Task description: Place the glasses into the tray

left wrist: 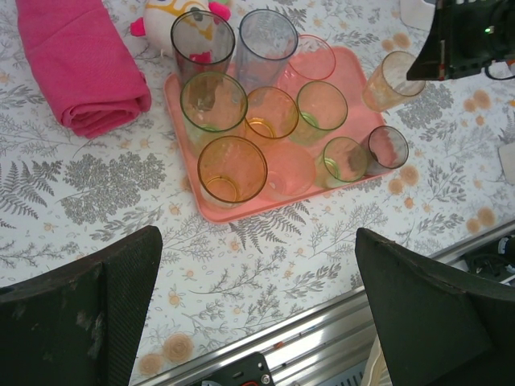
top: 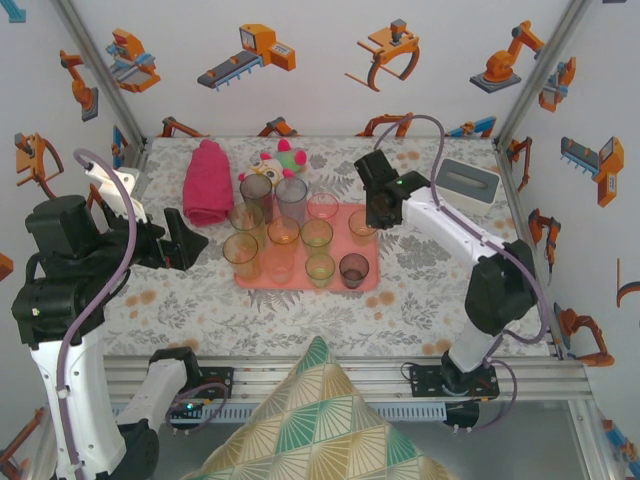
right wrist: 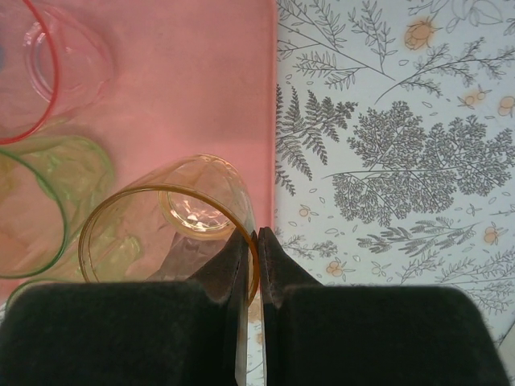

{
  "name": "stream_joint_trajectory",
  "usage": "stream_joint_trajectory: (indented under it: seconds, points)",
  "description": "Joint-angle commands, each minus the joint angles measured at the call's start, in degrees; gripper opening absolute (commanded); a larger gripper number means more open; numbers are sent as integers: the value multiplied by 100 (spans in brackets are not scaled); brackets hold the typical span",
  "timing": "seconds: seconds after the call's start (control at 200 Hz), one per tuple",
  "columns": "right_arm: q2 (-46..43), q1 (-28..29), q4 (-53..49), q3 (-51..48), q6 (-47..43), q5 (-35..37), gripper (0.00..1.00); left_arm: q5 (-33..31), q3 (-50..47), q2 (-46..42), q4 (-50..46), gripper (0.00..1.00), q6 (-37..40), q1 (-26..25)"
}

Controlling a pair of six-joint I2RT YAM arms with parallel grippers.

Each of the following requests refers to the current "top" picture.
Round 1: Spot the small amber glass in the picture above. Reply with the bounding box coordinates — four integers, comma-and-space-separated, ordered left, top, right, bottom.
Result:
266, 215, 302, 249
348, 208, 380, 246

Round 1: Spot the small pink glass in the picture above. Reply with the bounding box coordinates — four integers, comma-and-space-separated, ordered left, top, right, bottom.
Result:
305, 193, 340, 221

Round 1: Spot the tall amber glass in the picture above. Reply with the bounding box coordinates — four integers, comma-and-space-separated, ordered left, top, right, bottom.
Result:
221, 231, 263, 281

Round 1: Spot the small dark grey glass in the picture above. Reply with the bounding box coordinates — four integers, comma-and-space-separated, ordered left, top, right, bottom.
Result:
338, 252, 371, 290

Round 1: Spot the small green glass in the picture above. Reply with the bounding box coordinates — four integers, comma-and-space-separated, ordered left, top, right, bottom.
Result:
299, 218, 335, 256
304, 252, 337, 290

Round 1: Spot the tall green glass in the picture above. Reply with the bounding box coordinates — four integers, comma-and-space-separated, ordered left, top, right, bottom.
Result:
228, 201, 269, 249

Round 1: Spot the tall blue-grey glass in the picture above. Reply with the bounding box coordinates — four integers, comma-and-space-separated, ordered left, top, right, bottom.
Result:
274, 177, 309, 226

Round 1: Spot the tall dark grey glass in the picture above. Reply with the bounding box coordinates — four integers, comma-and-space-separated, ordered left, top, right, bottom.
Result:
238, 173, 275, 224

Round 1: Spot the salmon pink frosted glass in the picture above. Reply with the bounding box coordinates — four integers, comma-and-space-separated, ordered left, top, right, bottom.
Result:
262, 245, 297, 286

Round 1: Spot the pink plastic tray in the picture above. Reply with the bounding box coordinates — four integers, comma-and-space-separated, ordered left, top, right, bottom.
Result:
233, 201, 381, 291

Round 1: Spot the folded magenta towel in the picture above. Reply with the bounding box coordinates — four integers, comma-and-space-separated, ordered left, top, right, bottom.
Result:
181, 138, 236, 227

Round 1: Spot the white grey tissue box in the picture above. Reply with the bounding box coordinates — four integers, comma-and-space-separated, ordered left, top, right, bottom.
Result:
432, 157, 502, 219

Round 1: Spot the green and pink plush toy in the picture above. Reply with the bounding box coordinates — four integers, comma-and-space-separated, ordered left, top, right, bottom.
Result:
273, 138, 308, 179

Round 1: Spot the white owl plush toy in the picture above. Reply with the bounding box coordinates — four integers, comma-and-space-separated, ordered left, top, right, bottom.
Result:
236, 152, 289, 189

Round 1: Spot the circuit board with green light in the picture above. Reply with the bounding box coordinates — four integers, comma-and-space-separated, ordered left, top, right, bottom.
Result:
166, 397, 206, 426

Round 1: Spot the teal beige patterned pillow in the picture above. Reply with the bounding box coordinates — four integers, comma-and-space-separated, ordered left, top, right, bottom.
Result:
179, 335, 454, 480

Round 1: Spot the black adapter box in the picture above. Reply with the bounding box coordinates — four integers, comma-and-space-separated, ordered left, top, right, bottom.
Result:
442, 399, 481, 431

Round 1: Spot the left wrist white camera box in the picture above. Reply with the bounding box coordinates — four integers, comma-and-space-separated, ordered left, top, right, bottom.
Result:
83, 160, 147, 224

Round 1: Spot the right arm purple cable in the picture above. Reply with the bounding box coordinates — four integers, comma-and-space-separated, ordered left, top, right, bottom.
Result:
372, 114, 550, 434

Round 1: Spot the aluminium side rail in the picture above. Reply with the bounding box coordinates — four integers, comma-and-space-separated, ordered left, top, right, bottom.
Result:
492, 138, 566, 360
132, 138, 154, 169

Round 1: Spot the aluminium frame post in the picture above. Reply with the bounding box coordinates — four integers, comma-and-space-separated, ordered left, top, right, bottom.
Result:
49, 0, 151, 149
492, 0, 597, 149

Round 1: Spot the aluminium table edge rail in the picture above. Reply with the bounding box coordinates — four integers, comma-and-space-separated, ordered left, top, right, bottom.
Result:
102, 355, 594, 401

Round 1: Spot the grey slotted cable duct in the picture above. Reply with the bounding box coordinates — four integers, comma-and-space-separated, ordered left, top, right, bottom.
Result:
112, 403, 447, 422

